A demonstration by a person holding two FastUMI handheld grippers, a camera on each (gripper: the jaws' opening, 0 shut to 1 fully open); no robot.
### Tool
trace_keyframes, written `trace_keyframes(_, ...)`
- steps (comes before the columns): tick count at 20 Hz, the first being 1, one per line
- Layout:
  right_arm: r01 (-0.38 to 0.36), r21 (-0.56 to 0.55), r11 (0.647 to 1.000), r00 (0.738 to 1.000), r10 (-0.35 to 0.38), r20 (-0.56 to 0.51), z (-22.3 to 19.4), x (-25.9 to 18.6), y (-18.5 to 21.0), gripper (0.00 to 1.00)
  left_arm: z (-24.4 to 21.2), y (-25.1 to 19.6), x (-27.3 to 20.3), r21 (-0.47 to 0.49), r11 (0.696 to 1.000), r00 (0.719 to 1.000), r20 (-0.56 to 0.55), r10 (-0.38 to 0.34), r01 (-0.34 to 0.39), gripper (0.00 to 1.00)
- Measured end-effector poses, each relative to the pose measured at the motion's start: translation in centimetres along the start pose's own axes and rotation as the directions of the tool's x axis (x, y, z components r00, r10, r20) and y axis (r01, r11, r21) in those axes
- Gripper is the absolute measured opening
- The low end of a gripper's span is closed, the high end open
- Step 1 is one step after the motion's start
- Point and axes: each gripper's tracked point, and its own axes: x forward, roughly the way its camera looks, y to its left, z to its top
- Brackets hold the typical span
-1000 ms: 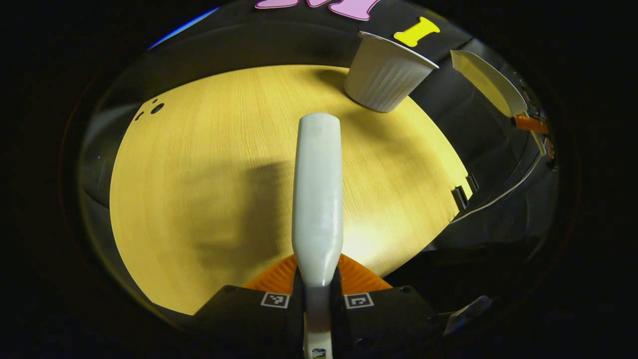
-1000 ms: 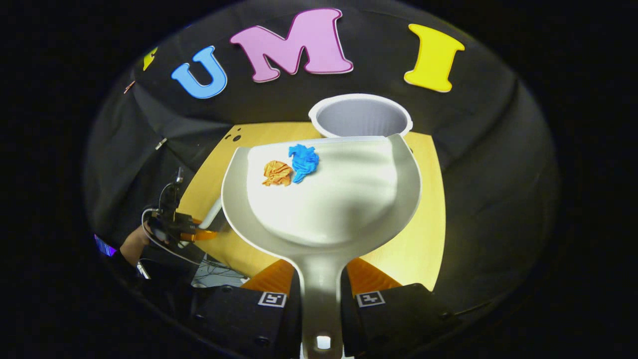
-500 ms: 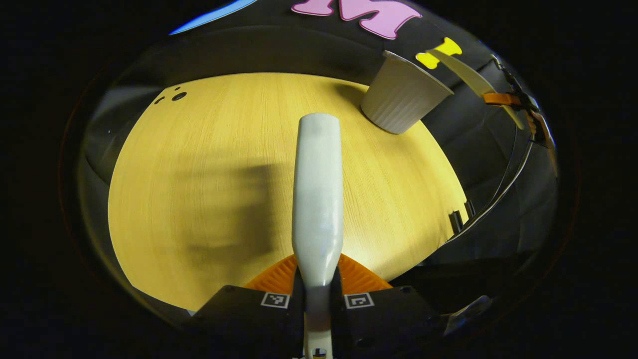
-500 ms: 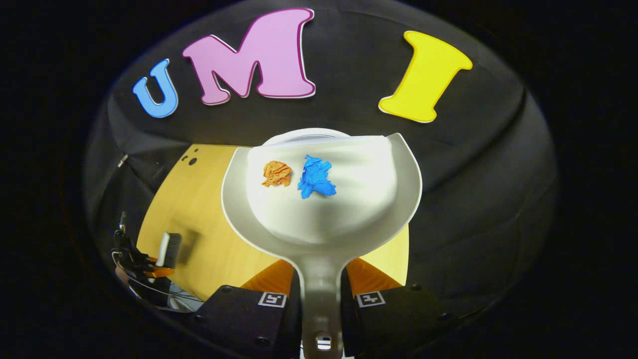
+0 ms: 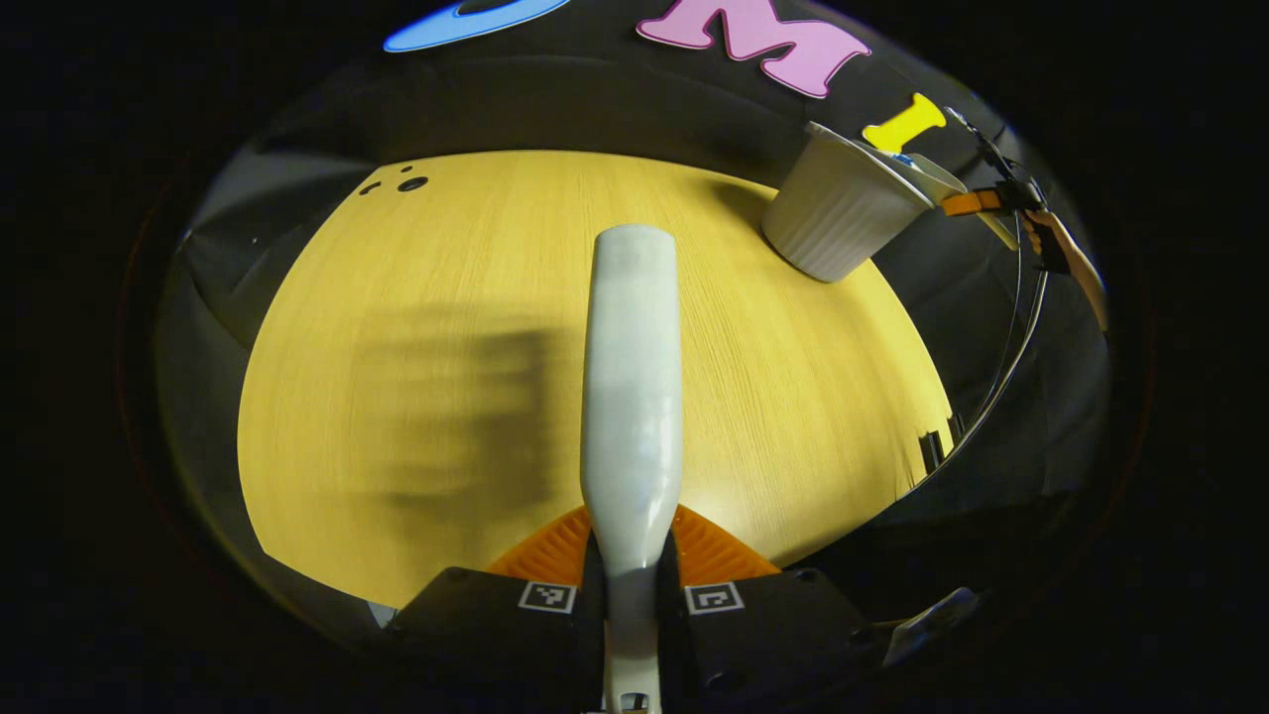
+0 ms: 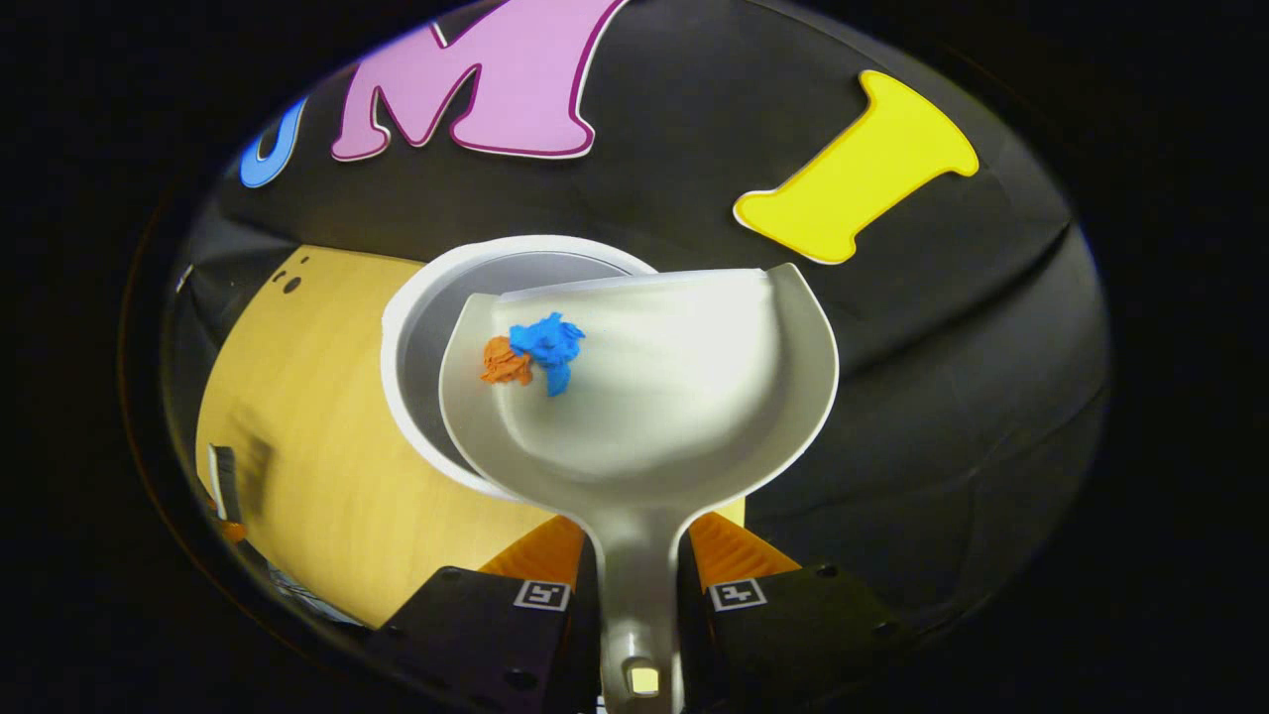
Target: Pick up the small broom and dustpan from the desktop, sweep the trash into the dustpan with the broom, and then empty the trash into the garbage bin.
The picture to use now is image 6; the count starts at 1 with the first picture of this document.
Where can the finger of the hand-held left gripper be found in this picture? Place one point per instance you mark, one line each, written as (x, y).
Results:
(234, 532)

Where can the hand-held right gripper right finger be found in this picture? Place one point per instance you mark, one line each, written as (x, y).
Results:
(783, 625)

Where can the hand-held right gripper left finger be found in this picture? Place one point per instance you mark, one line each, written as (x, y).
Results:
(476, 635)

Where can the small white broom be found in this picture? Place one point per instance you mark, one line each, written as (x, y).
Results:
(226, 481)

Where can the white dustpan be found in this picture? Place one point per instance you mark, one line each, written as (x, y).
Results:
(694, 397)

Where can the orange paper scrap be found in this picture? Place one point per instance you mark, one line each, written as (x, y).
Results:
(501, 362)

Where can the white ribbed garbage bin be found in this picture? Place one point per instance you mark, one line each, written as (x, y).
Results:
(426, 327)

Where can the blue paper scrap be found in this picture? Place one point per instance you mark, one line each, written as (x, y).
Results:
(545, 340)

